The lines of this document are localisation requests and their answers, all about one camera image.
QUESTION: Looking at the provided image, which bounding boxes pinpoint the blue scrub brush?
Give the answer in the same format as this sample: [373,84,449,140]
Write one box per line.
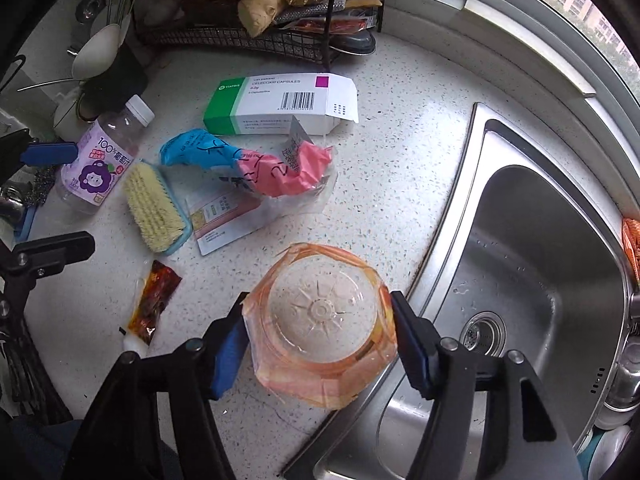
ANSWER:
[122,159,194,256]

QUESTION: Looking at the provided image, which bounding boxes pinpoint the white rice spoon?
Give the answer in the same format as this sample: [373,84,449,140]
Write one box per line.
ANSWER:
[71,22,134,81]

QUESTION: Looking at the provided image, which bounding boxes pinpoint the green white medicine box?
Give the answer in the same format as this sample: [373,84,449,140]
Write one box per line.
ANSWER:
[202,73,360,137]

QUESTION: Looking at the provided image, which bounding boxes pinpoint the black utensil cup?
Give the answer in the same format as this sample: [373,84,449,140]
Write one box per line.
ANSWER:
[79,49,149,122]

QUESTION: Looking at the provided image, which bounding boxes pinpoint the red sauce sachet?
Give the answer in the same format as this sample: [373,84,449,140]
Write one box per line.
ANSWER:
[119,259,184,357]

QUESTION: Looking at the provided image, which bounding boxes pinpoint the orange rag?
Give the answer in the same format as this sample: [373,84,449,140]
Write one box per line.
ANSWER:
[621,217,640,282]

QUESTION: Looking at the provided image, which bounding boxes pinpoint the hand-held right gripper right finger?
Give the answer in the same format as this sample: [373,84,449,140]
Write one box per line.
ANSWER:
[390,290,586,480]

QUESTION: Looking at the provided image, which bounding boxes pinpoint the window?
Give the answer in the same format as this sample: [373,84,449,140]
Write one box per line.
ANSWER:
[397,0,640,181]

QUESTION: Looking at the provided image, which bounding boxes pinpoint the black wire rack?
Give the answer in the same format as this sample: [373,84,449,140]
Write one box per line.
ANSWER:
[129,0,392,75]

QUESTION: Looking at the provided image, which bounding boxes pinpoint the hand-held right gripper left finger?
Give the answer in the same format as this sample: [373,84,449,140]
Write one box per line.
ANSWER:
[65,302,251,480]

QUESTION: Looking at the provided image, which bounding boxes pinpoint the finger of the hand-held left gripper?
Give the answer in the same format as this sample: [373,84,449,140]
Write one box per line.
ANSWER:
[0,127,80,181]
[0,231,96,321]

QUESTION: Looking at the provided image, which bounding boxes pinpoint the white paper card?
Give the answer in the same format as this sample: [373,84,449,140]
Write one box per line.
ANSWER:
[184,192,267,257]

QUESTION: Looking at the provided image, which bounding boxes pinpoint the steel wool scrubber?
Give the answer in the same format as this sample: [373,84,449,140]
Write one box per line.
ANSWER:
[29,164,62,207]

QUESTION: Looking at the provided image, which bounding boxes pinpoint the steel teapot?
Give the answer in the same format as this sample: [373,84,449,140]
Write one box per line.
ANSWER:
[0,184,27,227]

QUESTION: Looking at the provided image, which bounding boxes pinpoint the blue pink plastic wrapper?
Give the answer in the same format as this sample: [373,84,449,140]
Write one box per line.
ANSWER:
[159,127,338,227]

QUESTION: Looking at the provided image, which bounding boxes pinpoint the purple label plastic bottle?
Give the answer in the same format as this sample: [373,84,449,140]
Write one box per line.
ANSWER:
[53,94,156,217]

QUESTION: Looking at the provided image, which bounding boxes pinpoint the orange glass cup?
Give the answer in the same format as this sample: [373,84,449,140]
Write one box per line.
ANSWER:
[241,242,399,412]

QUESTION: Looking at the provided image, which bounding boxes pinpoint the stainless steel sink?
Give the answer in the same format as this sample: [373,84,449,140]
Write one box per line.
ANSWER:
[312,102,640,480]

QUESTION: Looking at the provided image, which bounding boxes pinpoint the steel bowl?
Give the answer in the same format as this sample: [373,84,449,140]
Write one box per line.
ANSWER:
[602,342,640,413]

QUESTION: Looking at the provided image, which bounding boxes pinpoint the blue white bowl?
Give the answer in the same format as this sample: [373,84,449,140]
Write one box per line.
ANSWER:
[575,424,636,480]

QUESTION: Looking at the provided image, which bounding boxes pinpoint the red snack packet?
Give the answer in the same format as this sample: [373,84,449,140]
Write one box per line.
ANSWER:
[274,14,377,37]

